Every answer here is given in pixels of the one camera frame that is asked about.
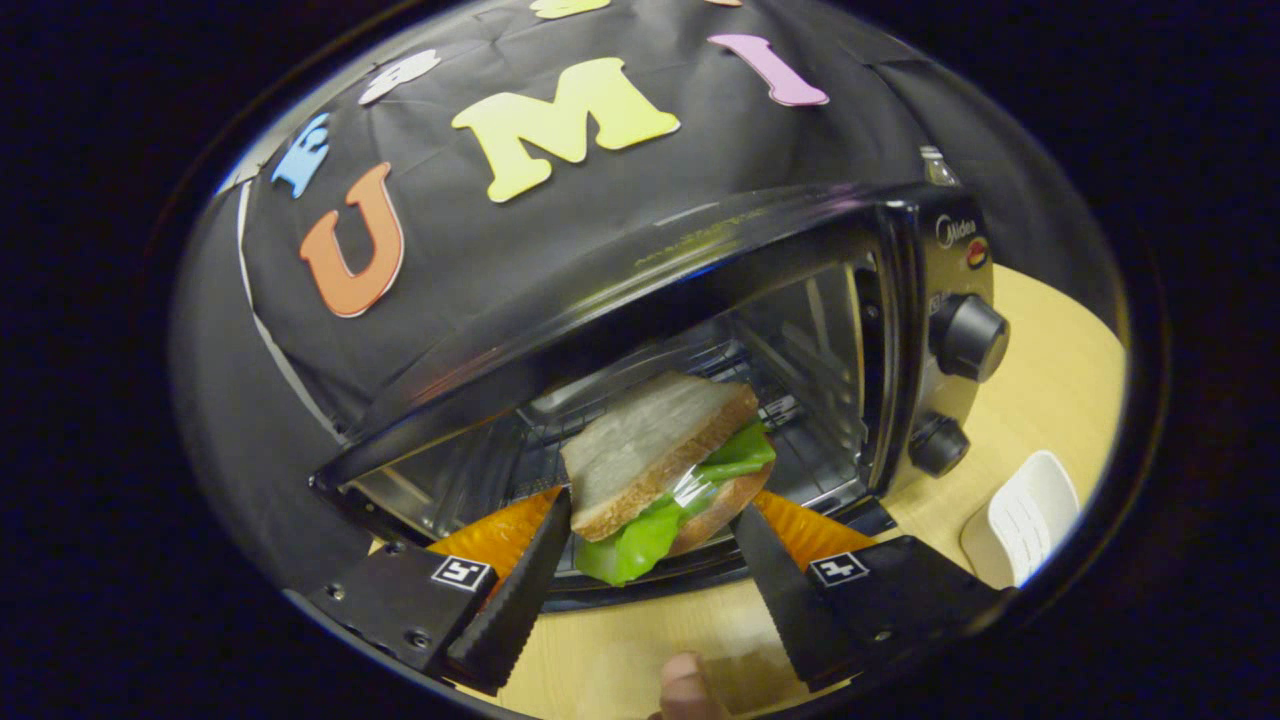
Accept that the white ribbed tray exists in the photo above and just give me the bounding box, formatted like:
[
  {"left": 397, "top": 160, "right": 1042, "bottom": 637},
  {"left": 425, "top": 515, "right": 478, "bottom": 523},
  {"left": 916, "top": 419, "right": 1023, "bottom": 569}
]
[{"left": 960, "top": 450, "right": 1083, "bottom": 591}]

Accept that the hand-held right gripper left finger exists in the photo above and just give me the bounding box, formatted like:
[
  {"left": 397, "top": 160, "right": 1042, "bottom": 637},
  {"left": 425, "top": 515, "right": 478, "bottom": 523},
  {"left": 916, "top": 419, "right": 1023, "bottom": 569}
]
[{"left": 285, "top": 486, "right": 573, "bottom": 698}]

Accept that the black electric oven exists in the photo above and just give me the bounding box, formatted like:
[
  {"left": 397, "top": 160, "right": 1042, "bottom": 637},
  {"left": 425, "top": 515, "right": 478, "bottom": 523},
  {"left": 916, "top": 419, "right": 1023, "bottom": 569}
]
[{"left": 310, "top": 180, "right": 1013, "bottom": 613}]

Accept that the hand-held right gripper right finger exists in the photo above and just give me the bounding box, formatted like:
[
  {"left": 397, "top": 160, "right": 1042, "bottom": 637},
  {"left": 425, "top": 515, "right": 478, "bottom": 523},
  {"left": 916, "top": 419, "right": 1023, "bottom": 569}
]
[{"left": 728, "top": 488, "right": 1001, "bottom": 693}]

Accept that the clear water bottle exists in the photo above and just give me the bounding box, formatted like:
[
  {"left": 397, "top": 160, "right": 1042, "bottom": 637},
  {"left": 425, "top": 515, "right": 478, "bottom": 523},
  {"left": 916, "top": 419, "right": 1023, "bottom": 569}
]
[{"left": 918, "top": 145, "right": 963, "bottom": 189}]

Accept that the lettuce sandwich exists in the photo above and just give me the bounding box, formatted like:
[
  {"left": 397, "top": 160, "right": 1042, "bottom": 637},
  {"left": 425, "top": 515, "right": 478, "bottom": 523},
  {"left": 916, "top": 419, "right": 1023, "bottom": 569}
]
[{"left": 560, "top": 370, "right": 778, "bottom": 588}]

